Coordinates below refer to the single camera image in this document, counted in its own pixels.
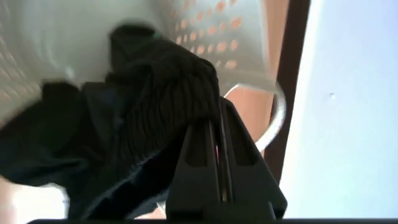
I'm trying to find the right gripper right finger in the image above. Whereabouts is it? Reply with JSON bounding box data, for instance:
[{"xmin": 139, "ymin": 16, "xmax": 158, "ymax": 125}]
[{"xmin": 219, "ymin": 96, "xmax": 288, "ymax": 219}]

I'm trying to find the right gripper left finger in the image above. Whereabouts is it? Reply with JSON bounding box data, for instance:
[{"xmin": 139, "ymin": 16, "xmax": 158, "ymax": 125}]
[{"xmin": 165, "ymin": 119, "xmax": 225, "ymax": 220}]

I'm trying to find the black garment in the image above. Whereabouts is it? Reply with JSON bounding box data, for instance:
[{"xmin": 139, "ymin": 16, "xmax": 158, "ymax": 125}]
[{"xmin": 0, "ymin": 23, "xmax": 222, "ymax": 220}]

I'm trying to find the white laundry basket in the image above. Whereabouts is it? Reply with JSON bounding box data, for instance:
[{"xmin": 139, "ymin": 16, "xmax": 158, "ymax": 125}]
[{"xmin": 0, "ymin": 0, "xmax": 287, "ymax": 220}]

